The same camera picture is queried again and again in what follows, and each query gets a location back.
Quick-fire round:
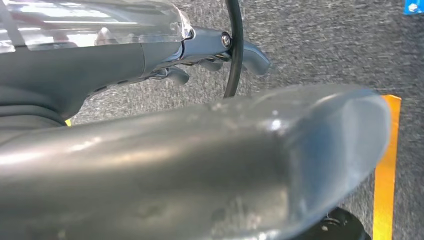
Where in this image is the blue metal shelf rack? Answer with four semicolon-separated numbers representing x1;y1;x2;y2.
403;0;424;16

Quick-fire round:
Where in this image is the yellow floor tape square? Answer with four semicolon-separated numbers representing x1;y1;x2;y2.
372;94;402;240

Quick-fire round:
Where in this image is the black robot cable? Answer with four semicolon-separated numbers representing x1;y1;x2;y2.
223;0;245;99

